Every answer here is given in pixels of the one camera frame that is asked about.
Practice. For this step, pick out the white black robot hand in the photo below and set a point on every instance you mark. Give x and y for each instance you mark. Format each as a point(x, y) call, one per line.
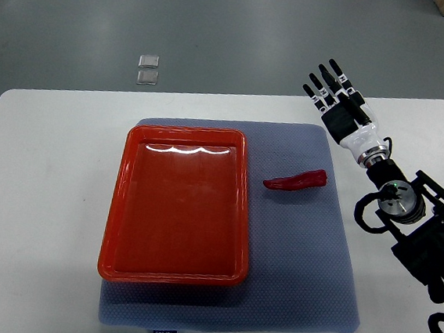
point(349, 120)

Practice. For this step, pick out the red chili pepper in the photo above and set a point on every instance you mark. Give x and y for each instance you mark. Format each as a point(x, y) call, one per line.
point(302, 181)

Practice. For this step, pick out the upper silver floor plate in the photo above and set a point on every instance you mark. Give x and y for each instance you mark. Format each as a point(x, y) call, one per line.
point(148, 61)

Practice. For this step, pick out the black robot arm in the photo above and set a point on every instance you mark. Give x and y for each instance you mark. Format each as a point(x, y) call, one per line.
point(412, 211)

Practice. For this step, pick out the blue mesh mat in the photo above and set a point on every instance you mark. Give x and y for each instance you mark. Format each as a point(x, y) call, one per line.
point(299, 275)

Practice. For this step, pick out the red plastic tray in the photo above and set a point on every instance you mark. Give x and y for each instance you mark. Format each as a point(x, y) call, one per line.
point(179, 211)

